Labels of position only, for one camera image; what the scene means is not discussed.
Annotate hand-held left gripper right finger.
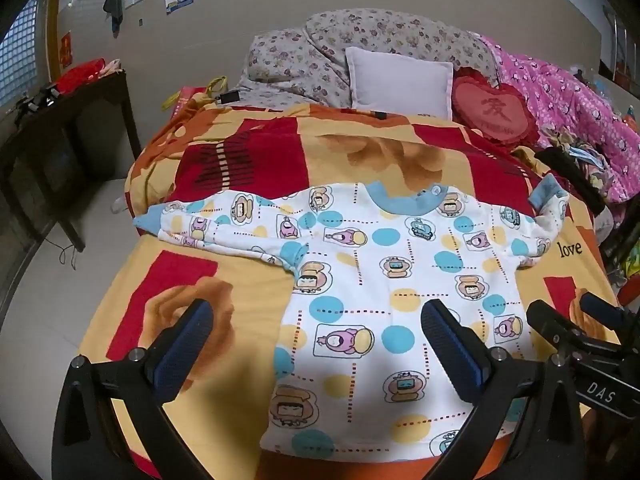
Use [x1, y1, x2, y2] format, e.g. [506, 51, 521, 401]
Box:
[421, 298, 586, 480]

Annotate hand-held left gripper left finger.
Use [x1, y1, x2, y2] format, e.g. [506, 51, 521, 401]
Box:
[52, 299, 216, 480]

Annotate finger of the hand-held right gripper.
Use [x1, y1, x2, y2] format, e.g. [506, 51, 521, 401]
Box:
[580, 292, 640, 343]
[526, 299, 626, 361]

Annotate white cartoon print baby shirt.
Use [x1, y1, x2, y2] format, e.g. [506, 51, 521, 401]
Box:
[132, 182, 573, 463]

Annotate orange red yellow blanket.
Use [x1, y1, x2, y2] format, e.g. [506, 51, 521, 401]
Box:
[75, 100, 626, 480]

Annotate black garment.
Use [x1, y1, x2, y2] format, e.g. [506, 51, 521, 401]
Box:
[535, 146, 608, 206]

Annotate striped colourful cloth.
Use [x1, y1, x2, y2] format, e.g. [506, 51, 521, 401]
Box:
[564, 141, 608, 168]

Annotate red heart cushion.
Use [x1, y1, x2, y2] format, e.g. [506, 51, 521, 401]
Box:
[450, 66, 538, 147]

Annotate pink printed quilt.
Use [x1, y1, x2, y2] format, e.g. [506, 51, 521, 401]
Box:
[477, 35, 640, 206]

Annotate dark wooden desk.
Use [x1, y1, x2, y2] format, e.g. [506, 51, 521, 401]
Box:
[0, 67, 143, 253]

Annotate white pillow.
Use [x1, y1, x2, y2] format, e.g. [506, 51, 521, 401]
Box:
[345, 46, 455, 120]

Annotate black device on desk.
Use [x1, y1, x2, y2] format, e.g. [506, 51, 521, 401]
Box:
[14, 86, 62, 123]

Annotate red cloth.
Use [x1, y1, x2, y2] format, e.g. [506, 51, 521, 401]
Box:
[54, 59, 108, 95]

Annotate grey floral quilt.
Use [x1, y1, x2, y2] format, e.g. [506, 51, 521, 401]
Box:
[235, 7, 501, 112]

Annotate window with grille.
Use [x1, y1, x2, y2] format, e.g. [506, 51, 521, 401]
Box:
[0, 0, 41, 107]

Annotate dark hanging towel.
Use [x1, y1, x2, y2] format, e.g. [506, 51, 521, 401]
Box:
[102, 0, 124, 32]

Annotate black floor cable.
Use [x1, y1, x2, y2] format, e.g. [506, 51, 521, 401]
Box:
[44, 236, 87, 272]

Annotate red bag with yellow handles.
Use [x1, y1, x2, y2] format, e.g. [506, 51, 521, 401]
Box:
[161, 76, 228, 117]

